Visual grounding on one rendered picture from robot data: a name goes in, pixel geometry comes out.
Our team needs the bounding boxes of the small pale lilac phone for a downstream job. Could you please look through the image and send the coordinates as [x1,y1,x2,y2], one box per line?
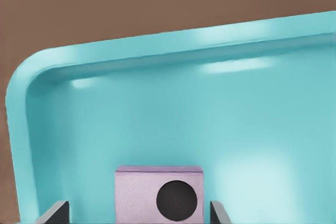
[114,165,205,224]

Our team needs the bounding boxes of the pale blue-green tray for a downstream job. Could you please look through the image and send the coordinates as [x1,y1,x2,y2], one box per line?
[5,10,336,224]

